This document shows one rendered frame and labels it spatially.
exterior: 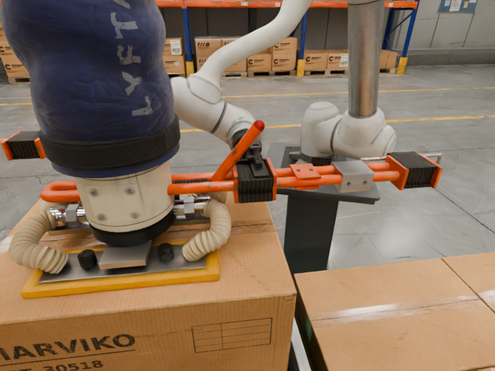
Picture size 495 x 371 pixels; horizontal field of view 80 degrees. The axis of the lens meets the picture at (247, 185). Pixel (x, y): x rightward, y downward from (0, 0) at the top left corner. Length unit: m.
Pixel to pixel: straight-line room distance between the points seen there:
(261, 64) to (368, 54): 6.79
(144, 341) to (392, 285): 0.87
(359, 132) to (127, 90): 0.90
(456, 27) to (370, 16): 10.61
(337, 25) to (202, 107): 8.96
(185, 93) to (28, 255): 0.50
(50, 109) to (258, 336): 0.52
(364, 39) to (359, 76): 0.12
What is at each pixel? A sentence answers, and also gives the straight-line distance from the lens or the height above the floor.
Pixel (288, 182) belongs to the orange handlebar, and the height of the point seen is 1.08.
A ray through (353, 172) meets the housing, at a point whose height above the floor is 1.09.
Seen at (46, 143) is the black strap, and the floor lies 1.21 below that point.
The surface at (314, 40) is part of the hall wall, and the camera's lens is 9.49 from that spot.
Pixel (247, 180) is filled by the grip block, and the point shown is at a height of 1.10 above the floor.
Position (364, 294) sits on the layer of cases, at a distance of 1.15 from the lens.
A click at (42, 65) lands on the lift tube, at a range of 0.49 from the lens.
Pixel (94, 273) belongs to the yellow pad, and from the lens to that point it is 0.62.
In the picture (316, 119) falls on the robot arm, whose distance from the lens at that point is 1.29.
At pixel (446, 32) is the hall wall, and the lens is 11.45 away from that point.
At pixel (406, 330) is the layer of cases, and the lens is 1.11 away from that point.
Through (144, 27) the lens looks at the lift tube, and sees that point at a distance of 0.48.
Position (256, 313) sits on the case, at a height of 0.90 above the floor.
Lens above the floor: 1.38
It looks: 30 degrees down
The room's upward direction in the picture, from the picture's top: straight up
